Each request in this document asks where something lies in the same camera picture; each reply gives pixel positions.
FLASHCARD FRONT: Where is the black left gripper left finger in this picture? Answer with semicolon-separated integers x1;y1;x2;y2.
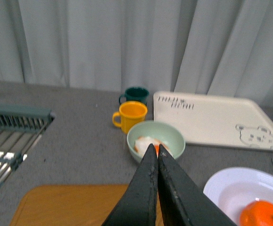
103;144;158;226

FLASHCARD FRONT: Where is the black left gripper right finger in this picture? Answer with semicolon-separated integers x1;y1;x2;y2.
157;143;237;226

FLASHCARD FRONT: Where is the white ribbed plate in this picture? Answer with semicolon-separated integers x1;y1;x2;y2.
203;167;273;225

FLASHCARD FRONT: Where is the orange mandarin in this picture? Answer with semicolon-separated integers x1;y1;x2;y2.
239;200;273;226

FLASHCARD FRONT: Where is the fake fried egg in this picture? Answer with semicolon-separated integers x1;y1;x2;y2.
134;136;173;157

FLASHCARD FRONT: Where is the light green bowl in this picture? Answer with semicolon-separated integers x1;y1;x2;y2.
127;121;186;163

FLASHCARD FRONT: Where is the wooden cutting board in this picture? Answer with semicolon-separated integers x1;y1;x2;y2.
10;185;128;226

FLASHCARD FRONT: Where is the yellow mug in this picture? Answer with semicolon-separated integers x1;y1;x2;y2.
112;101;148;134

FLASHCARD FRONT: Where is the dark green mug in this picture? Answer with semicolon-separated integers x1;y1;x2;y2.
118;87;149;105

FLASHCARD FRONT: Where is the cream bear serving tray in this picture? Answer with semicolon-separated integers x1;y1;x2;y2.
153;91;273;151

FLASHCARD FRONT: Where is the metal sink drying rack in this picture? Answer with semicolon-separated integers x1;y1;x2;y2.
0;104;54;187

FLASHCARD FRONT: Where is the grey curtain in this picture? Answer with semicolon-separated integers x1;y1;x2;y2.
0;0;273;107

